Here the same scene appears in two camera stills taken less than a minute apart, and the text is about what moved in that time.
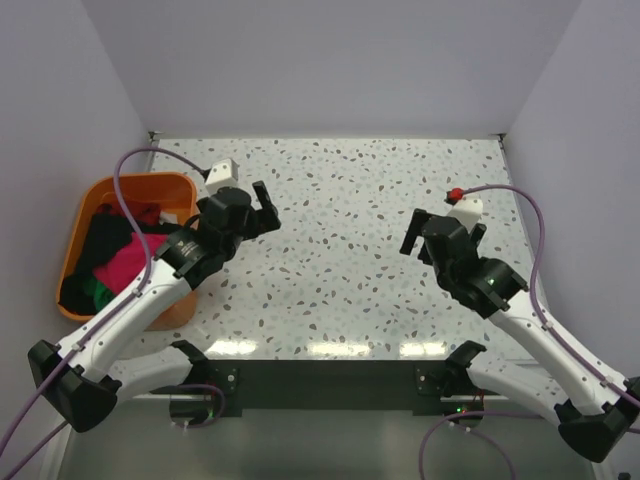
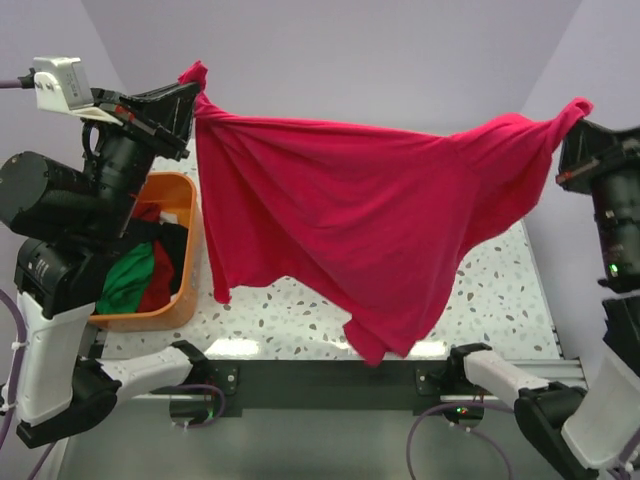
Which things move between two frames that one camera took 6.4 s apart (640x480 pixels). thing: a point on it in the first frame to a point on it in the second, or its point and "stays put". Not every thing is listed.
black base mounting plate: (332, 384) stays put
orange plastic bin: (174, 192) stays put
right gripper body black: (437, 232) to (590, 170)
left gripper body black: (261, 216) to (151, 131)
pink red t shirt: (121, 267) to (368, 220)
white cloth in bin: (168, 217) stays put
